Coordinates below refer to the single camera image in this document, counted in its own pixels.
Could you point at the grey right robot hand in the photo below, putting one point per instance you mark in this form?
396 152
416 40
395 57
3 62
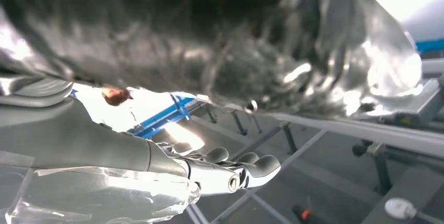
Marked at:
173 35

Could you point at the stainless steel workbench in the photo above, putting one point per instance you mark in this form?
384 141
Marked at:
381 134

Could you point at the clear plastic hand cover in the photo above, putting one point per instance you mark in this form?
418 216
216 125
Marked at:
104 198

